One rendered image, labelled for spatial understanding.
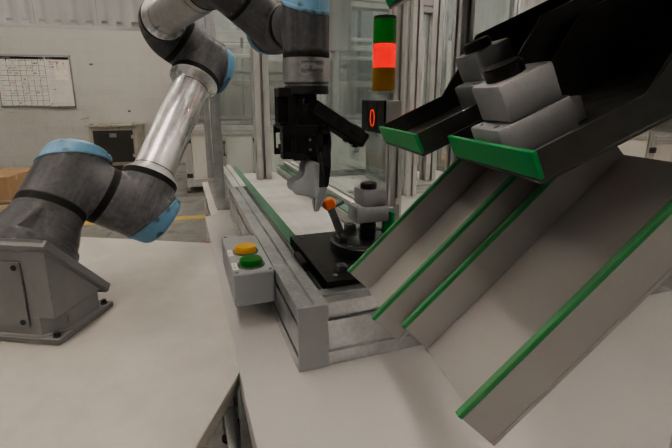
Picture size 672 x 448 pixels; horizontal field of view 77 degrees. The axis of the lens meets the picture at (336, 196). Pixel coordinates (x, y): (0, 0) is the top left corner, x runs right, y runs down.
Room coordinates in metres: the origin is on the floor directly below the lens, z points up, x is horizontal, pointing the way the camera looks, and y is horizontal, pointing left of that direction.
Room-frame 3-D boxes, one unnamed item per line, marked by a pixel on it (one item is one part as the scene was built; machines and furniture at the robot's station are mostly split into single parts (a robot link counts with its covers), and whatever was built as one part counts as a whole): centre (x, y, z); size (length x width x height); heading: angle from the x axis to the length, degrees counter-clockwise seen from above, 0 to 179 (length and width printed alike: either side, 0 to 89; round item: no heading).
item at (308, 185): (0.70, 0.05, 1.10); 0.06 x 0.03 x 0.09; 110
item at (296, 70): (0.72, 0.05, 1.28); 0.08 x 0.08 x 0.05
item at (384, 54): (0.98, -0.11, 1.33); 0.05 x 0.05 x 0.05
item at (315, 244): (0.76, -0.06, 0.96); 0.24 x 0.24 x 0.02; 20
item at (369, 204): (0.76, -0.07, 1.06); 0.08 x 0.04 x 0.07; 110
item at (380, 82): (0.98, -0.11, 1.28); 0.05 x 0.05 x 0.05
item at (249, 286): (0.76, 0.17, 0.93); 0.21 x 0.07 x 0.06; 20
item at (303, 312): (0.97, 0.18, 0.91); 0.89 x 0.06 x 0.11; 20
